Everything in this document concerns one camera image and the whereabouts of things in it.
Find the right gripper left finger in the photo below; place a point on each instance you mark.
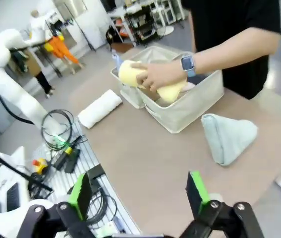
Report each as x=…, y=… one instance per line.
x=79, y=198

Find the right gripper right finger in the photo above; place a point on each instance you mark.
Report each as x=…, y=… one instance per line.
x=199, y=196

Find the pink towel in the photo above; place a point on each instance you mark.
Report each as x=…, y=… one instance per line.
x=188, y=86

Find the yellow towel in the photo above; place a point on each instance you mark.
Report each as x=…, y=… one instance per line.
x=128, y=73

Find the person's left forearm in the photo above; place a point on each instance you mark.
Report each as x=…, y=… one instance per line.
x=229, y=53

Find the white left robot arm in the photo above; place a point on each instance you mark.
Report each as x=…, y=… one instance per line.
x=9, y=89

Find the person's left hand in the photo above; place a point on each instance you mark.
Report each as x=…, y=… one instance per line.
x=165, y=73

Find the black electronics box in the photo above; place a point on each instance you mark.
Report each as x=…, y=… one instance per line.
x=96, y=171

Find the black power adapter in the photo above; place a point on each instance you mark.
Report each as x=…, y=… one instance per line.
x=67, y=158

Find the yellow emergency stop button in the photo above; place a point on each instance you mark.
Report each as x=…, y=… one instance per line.
x=40, y=165

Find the pale blue triangle folded towel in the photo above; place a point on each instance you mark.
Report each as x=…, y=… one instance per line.
x=225, y=138

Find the black keyboard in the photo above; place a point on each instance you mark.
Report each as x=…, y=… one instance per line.
x=13, y=197

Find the black tripod leg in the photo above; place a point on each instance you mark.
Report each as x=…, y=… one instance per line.
x=14, y=171

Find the beige fabric storage box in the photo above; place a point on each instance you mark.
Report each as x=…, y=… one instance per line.
x=130, y=96
x=187, y=114

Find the white rolled towel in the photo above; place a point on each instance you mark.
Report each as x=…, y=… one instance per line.
x=100, y=107

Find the blue smartwatch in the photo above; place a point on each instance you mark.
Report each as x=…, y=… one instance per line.
x=187, y=63

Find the person in orange clothes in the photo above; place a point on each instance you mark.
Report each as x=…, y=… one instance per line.
x=61, y=50

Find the brown cardboard box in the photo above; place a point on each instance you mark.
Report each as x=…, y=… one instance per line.
x=121, y=47

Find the person in white top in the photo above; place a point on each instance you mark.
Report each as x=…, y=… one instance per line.
x=39, y=27

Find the person in black polo shirt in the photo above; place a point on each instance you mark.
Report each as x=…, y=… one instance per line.
x=229, y=15

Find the white perforated base plate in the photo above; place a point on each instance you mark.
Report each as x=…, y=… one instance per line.
x=85, y=153

